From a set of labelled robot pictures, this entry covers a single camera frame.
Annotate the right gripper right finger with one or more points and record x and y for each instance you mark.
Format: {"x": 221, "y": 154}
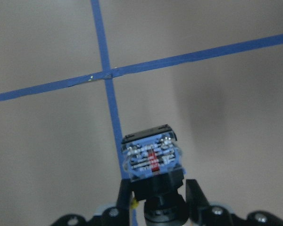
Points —
{"x": 195, "y": 199}

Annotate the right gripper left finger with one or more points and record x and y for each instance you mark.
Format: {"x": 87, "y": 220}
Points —
{"x": 125, "y": 196}

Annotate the yellow push button switch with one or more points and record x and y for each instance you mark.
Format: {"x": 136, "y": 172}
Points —
{"x": 152, "y": 160}

